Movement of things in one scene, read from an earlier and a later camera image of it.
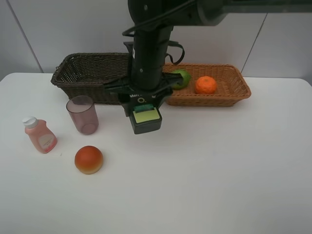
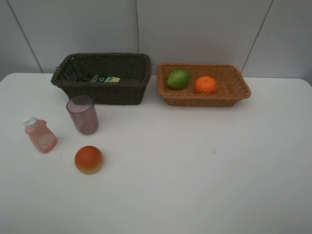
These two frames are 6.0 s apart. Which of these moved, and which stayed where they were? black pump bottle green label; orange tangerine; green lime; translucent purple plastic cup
Moved: black pump bottle green label
Stayed: green lime; translucent purple plastic cup; orange tangerine
